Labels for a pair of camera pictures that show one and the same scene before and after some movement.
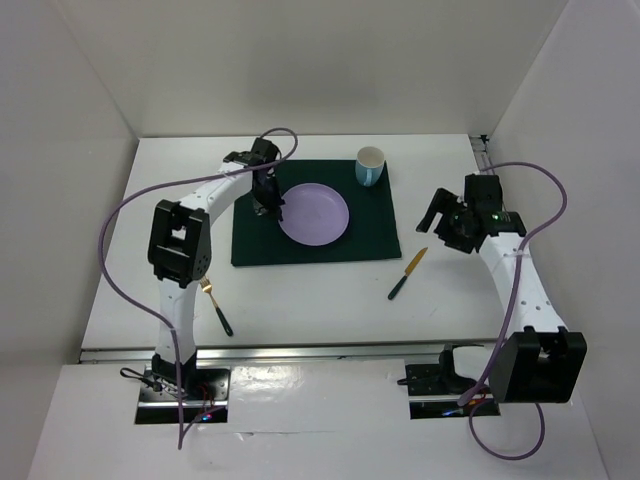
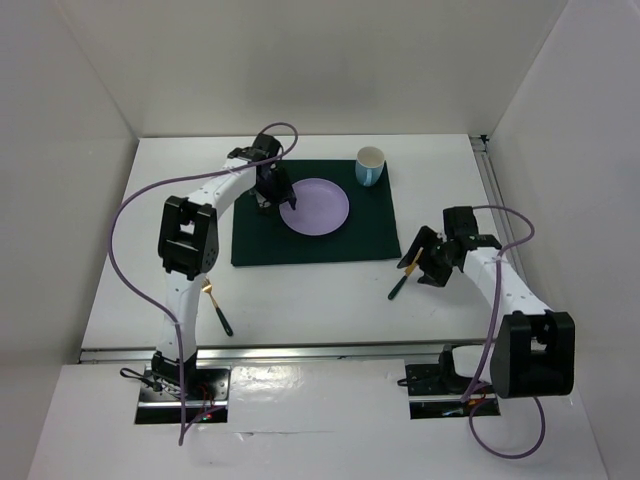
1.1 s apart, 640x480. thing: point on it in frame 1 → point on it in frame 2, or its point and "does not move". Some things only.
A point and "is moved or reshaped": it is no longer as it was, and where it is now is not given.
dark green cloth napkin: x=371 y=232 does not move
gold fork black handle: x=206 y=286 does not move
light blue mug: x=369 y=165 does not move
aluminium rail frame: x=485 y=160 does not move
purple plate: x=313 y=214 is moved or reshaped
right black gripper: x=440 y=202 → x=432 y=274
